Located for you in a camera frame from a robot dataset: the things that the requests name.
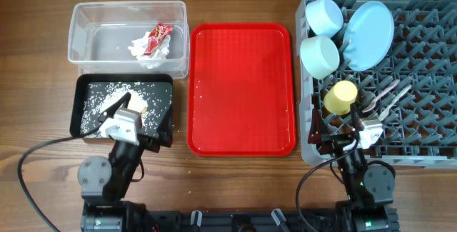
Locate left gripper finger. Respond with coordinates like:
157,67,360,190
156,105,173,147
98,92,131,122

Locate rice and food scraps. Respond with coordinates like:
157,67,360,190
77,82,173,137

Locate yellow plastic cup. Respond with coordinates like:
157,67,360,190
323,80,358,115

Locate white napkin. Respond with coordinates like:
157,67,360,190
127,31,171,69

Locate white plastic fork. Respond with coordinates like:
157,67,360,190
362,79,400,113

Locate white plastic spoon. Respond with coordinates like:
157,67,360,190
378,84,412,121

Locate red snack wrapper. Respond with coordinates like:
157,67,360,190
144,24,174,56

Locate mint green bowl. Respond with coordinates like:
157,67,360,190
299,36,340,79

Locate light blue plate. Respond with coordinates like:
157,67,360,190
343,1,395,71

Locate blue bowl with rice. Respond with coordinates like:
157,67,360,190
305,0,343,38

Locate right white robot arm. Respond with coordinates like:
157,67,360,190
308,104,400,231

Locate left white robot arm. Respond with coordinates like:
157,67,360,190
78,93,173,231

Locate black waste tray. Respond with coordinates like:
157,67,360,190
69,74,173,137

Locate clear plastic waste bin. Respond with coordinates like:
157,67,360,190
68,1,190,79

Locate grey dishwasher rack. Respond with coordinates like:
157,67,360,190
296,0,456,168

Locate red serving tray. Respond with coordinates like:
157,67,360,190
187,23,296,157

